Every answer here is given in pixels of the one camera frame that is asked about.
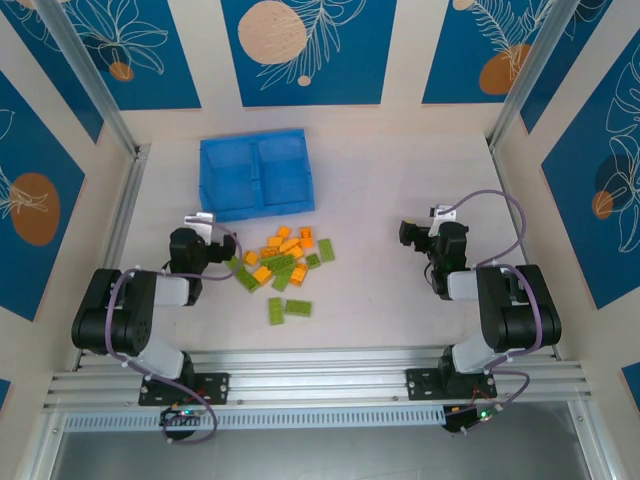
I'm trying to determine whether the blue two-compartment plastic bin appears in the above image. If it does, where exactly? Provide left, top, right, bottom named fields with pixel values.
left=198, top=128, right=318, bottom=224

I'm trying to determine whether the small electronics board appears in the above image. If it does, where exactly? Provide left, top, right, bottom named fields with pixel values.
left=443, top=406, right=507, bottom=435
left=159, top=406, right=207, bottom=430

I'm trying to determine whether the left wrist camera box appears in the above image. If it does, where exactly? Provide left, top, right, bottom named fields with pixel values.
left=183, top=211, right=216, bottom=236

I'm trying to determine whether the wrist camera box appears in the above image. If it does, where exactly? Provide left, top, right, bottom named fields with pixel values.
left=429, top=203, right=459, bottom=224
left=183, top=211, right=216, bottom=236

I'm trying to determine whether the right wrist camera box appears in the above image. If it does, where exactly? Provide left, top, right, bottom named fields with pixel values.
left=429, top=203, right=459, bottom=224

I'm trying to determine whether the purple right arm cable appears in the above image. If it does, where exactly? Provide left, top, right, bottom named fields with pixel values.
left=441, top=188, right=547, bottom=422

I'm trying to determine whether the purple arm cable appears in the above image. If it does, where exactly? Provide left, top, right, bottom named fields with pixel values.
left=105, top=222, right=244, bottom=446
left=441, top=188, right=547, bottom=422

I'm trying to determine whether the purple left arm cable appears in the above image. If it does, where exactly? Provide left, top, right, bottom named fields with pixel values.
left=105, top=222, right=244, bottom=446

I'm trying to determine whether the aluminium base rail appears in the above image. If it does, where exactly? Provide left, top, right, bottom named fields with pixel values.
left=41, top=346, right=597, bottom=412

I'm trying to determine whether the blue floral wall panel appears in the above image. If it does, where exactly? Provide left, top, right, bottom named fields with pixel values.
left=0, top=0, right=105, bottom=146
left=519, top=0, right=640, bottom=135
left=541, top=46, right=640, bottom=311
left=421, top=0, right=562, bottom=106
left=47, top=0, right=203, bottom=112
left=0, top=69, right=87, bottom=322
left=220, top=0, right=398, bottom=108

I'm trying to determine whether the grey slotted cable duct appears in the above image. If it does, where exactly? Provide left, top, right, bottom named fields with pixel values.
left=61, top=405, right=450, bottom=432

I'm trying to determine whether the aluminium frame post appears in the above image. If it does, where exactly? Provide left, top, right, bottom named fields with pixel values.
left=33, top=0, right=152, bottom=162
left=486, top=0, right=582, bottom=152

